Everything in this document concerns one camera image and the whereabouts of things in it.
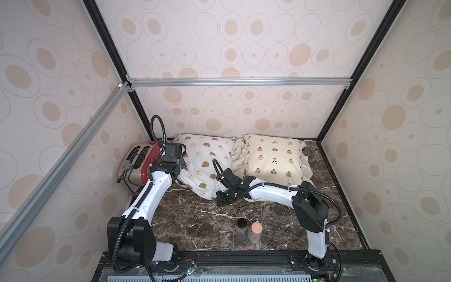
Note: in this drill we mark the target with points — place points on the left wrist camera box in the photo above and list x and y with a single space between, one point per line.
173 152

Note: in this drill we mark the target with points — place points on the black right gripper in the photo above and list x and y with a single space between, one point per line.
225 197

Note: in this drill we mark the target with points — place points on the black lid small jar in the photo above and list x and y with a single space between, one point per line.
241 226

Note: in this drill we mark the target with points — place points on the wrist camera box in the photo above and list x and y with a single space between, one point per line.
229 179
173 152

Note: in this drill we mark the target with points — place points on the red polka dot toaster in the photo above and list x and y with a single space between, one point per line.
133 170

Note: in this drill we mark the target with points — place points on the pink lid clear jar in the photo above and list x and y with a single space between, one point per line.
255 232

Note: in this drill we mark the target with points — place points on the cream teddy bear pillow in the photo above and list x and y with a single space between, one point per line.
272 159

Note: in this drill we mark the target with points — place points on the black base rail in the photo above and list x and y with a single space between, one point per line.
291 260

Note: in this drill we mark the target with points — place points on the left diagonal aluminium frame bar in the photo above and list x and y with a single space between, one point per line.
27 213

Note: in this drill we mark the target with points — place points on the white brown bear pillow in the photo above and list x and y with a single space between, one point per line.
200 174

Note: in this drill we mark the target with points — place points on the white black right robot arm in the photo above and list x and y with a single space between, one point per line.
315 211

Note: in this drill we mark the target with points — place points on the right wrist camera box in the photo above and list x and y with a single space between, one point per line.
229 179

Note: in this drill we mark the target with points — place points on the horizontal aluminium frame bar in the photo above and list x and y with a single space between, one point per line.
212 82

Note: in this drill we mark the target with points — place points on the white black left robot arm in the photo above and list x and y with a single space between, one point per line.
131 241

